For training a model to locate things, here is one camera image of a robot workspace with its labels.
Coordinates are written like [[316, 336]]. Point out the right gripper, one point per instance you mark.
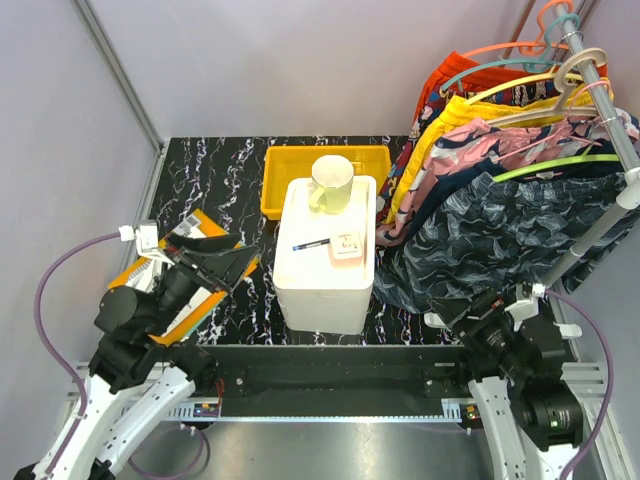
[[489, 306]]

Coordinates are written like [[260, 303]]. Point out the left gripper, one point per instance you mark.
[[217, 270]]

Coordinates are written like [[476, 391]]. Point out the dark leaf-pattern shorts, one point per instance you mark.
[[490, 235]]

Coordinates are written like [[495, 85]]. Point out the navy blue shorts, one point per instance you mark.
[[454, 161]]

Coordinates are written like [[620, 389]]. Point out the green hanger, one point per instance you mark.
[[532, 169]]

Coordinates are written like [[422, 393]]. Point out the pink hanger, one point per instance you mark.
[[542, 135]]

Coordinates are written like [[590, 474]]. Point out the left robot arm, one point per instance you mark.
[[134, 379]]

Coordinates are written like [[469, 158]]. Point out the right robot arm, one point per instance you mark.
[[512, 366]]

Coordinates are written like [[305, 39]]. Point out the pink white patterned shorts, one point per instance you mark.
[[394, 233]]

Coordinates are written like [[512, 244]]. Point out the dark red patterned shorts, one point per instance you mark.
[[409, 162]]

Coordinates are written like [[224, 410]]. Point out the yellow shorts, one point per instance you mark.
[[459, 136]]

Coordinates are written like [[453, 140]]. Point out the orange red shorts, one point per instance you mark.
[[450, 75]]

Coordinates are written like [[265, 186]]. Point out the beige hanger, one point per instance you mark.
[[565, 101]]

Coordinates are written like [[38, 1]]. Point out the cream yellow hanger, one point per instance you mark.
[[520, 84]]

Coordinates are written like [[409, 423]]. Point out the teal hanger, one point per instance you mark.
[[536, 66]]

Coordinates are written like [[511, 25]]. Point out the orange hanger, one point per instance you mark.
[[514, 43]]

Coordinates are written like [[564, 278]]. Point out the orange spiral notebook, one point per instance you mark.
[[144, 275]]

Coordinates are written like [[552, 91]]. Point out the white foam box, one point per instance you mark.
[[312, 294]]

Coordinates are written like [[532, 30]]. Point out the blue pen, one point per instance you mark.
[[312, 244]]

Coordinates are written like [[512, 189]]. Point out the yellow plastic bin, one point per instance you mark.
[[284, 164]]

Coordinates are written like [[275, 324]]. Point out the pink small box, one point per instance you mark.
[[346, 250]]

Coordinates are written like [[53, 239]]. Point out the yellow green mug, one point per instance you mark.
[[332, 178]]

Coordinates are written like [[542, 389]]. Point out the metal clothes rack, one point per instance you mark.
[[623, 131]]

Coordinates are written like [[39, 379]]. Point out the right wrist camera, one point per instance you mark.
[[526, 305]]

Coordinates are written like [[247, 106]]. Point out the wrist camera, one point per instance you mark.
[[526, 305], [147, 242]]

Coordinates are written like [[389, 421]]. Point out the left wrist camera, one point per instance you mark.
[[147, 242]]

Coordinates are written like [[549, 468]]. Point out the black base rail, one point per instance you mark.
[[251, 371]]

